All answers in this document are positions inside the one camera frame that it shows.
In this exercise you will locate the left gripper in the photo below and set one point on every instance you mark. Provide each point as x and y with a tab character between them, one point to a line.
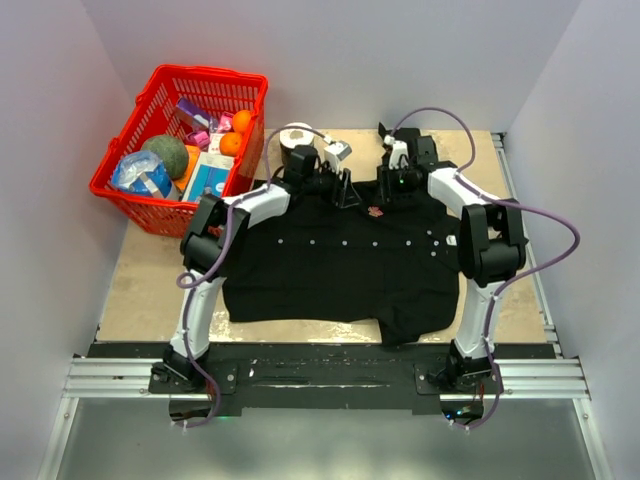
342	192

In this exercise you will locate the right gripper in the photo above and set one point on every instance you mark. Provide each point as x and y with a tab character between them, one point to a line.
385	183

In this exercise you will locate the black button shirt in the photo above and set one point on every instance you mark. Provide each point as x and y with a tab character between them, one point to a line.
320	262

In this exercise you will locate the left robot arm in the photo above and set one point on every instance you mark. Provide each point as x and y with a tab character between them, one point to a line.
212	245

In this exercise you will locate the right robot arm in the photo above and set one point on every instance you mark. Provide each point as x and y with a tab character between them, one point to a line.
491	249

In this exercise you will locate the orange fruit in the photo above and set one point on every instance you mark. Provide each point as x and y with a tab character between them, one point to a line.
230	144
241	121

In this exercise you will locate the blue white box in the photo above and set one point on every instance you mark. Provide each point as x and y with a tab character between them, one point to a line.
208	177

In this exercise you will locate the purple box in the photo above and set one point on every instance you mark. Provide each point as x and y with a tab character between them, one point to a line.
192	115

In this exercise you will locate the green melon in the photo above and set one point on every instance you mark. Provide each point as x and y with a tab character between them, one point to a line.
171	151

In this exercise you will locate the blue white plastic bag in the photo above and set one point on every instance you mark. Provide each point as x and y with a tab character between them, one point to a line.
143	173

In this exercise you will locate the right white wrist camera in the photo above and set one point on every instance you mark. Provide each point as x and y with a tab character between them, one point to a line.
398	153

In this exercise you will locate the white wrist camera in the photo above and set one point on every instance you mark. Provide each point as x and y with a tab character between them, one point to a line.
398	153
335	152

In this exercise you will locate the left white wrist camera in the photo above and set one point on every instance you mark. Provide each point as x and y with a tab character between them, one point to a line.
335	152

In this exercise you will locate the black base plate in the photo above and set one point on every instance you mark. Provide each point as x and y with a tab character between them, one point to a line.
421	378

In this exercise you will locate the aluminium rail frame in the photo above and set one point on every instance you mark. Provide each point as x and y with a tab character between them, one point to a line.
538	426

